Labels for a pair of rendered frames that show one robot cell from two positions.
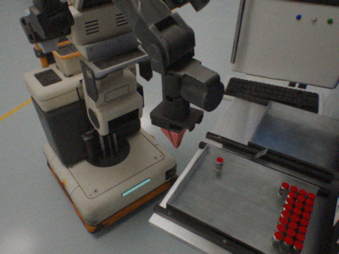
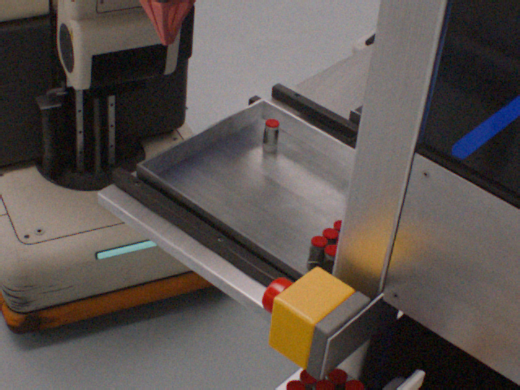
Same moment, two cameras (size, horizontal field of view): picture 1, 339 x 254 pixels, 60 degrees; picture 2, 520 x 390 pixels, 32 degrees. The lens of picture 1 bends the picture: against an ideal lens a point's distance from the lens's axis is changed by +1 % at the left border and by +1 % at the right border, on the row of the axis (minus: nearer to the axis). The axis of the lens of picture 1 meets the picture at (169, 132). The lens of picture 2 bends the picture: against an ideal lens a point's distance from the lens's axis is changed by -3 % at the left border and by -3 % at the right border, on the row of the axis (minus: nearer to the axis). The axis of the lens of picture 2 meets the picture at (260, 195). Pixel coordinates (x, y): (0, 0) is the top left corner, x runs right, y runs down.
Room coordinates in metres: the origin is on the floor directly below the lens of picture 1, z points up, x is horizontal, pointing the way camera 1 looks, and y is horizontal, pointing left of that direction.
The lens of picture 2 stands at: (-0.55, -0.30, 1.69)
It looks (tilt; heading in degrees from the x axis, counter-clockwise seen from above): 38 degrees down; 8
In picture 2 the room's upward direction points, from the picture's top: 6 degrees clockwise
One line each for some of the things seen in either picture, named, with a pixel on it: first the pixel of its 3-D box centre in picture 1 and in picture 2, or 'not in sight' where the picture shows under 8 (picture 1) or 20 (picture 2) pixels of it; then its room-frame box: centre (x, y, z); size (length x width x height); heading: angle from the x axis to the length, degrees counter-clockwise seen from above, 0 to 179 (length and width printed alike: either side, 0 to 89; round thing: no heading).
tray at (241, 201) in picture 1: (242, 198); (291, 192); (0.47, -0.20, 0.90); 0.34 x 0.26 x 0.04; 60
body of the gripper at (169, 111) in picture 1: (176, 105); not in sight; (0.49, -0.01, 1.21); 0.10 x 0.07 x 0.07; 60
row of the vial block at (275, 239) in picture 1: (284, 215); (354, 227); (0.42, -0.30, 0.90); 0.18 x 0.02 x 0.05; 150
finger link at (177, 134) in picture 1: (172, 129); (162, 8); (0.49, -0.01, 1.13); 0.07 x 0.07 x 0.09; 60
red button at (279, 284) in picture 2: not in sight; (283, 299); (0.17, -0.24, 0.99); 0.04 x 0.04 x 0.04; 60
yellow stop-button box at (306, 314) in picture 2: not in sight; (316, 321); (0.14, -0.28, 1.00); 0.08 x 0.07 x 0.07; 60
